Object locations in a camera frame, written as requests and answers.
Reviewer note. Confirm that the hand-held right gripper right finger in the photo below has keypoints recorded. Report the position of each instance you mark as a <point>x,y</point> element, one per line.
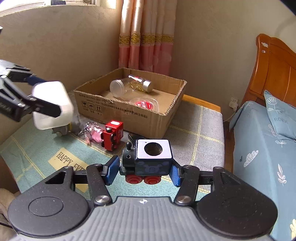
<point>175,176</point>

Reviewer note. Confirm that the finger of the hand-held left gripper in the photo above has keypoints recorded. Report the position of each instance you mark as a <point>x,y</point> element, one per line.
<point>34,80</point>
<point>46,107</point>

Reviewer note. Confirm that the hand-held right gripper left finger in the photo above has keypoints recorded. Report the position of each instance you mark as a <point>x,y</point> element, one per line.
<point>112,170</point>

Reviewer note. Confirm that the white bottle with green label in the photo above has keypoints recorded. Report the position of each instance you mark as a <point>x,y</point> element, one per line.
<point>50,92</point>

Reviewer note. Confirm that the black toy train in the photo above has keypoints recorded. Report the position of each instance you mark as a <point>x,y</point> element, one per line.
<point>150,166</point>

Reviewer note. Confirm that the cardboard box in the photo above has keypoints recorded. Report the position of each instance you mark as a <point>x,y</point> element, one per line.
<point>143,122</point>

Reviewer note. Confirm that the clear container with red label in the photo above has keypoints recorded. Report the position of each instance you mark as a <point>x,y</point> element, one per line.
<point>144,104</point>

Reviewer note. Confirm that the clear plastic jar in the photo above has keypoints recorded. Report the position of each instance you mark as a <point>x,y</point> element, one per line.
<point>120,87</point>

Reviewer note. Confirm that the small glass bottle silver cap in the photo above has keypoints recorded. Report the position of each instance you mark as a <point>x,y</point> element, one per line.
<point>146,85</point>

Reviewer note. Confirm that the red toy train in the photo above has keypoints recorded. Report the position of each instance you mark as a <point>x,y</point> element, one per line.
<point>111,139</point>

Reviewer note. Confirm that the checked green grey blanket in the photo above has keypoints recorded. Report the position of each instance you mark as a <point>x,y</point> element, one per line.
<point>185,143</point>

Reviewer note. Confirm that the grey toy animal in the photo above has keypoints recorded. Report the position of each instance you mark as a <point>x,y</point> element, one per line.
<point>75,125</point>

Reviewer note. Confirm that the black oval insole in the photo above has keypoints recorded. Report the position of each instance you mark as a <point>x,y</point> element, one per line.
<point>133,139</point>

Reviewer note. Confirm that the window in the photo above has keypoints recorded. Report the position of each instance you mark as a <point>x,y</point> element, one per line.
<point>23,5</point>

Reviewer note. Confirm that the blue flower print bed sheet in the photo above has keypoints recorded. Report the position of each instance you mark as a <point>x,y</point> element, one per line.
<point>259,185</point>

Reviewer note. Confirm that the pink and cream curtain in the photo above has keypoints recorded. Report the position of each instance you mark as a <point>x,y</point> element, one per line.
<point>148,34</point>

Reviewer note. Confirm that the blue flower print pillow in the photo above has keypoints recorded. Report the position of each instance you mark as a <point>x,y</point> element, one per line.
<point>282,115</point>

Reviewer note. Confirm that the wooden headboard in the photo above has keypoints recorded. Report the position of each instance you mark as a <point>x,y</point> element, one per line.
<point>277,74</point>

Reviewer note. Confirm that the white wall socket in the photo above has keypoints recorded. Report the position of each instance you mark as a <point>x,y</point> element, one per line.
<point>234,103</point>

